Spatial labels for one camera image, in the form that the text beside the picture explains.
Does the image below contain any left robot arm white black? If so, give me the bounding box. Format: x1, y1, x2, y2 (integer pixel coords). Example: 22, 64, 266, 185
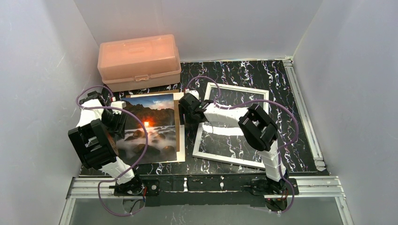
68, 91, 142, 188

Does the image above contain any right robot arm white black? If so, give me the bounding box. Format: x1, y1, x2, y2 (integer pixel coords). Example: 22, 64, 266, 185
179, 92, 288, 191

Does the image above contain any landscape sunset photo print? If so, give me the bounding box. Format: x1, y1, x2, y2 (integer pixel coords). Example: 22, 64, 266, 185
116, 93, 178, 165

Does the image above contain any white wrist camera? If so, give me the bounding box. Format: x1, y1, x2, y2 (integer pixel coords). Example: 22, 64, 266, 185
110, 97, 126, 114
184, 89, 200, 100

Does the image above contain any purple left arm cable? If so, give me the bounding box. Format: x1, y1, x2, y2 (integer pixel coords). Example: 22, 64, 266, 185
75, 85, 149, 217

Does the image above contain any brown backing board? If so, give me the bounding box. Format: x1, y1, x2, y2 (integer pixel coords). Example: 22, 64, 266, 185
122, 91, 182, 154

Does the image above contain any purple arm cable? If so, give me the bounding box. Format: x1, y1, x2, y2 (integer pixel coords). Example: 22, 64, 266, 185
75, 85, 149, 217
185, 76, 300, 215

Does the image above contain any clear acrylic glass sheet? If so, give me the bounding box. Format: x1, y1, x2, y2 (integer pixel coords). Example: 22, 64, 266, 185
198, 88, 269, 161

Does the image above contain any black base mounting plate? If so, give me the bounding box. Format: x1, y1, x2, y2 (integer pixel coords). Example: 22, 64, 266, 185
111, 173, 299, 208

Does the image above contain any white picture frame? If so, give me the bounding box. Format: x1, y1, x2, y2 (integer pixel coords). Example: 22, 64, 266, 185
193, 82, 270, 169

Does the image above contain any pink plastic storage box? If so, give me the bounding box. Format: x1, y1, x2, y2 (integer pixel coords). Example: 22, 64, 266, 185
98, 34, 181, 92

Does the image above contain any aluminium front rail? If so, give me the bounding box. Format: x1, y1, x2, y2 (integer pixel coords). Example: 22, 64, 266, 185
60, 176, 353, 225

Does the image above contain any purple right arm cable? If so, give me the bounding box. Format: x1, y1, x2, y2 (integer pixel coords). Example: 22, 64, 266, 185
185, 76, 300, 215

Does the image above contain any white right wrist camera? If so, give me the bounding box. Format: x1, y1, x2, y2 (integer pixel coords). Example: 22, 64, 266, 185
184, 89, 200, 100

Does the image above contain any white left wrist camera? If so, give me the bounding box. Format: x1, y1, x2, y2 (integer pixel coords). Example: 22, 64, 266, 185
110, 97, 126, 114

